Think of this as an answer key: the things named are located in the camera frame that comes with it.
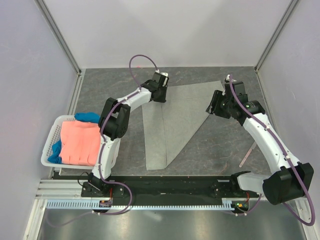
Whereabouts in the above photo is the grey cloth napkin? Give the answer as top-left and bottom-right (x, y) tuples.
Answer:
(142, 81), (223, 171)

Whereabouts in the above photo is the white plastic basket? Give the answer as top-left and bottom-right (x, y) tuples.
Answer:
(41, 115), (94, 169)

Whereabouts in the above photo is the aluminium frame post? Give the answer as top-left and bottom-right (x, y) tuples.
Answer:
(254, 0), (300, 73)
(35, 0), (82, 75)

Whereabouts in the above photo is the white slotted cable duct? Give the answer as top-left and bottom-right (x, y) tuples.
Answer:
(46, 199), (249, 211)

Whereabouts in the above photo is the blue cloth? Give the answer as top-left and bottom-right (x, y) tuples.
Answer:
(47, 112), (100, 164)

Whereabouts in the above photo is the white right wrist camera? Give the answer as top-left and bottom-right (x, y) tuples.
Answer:
(223, 74), (231, 84)

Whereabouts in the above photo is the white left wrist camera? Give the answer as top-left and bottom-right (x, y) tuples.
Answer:
(154, 71), (169, 87)

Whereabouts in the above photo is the aluminium frame post left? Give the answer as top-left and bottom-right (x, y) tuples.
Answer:
(35, 0), (82, 75)

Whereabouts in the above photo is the aluminium frame post right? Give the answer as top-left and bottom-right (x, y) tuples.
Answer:
(254, 0), (300, 73)

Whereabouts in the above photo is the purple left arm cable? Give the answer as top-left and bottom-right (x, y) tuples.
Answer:
(96, 54), (161, 191)

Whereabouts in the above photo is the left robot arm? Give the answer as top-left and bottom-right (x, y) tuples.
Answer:
(81, 70), (169, 197)

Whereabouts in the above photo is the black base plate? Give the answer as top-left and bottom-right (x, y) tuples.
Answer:
(81, 176), (258, 205)

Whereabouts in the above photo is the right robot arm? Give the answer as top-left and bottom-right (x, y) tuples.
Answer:
(206, 79), (314, 205)

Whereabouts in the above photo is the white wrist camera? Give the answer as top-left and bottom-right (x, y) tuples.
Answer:
(154, 71), (169, 87)
(223, 74), (231, 84)

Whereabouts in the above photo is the orange cloth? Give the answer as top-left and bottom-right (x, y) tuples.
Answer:
(59, 120), (101, 167)

